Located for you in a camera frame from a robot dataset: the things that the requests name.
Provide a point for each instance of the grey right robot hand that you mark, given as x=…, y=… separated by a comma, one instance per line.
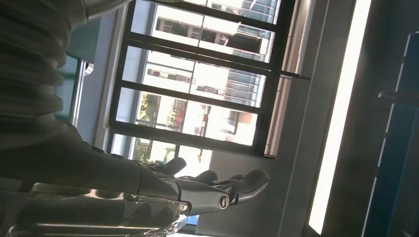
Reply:
x=82, y=173

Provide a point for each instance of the ribbed grey right arm sleeve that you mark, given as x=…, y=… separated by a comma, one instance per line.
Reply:
x=29, y=65

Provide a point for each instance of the black framed window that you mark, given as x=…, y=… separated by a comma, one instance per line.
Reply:
x=196, y=96

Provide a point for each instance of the long white light strip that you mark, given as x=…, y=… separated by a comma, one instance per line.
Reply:
x=338, y=114

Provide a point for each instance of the blue cabinet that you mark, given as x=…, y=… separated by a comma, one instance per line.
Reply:
x=402, y=147

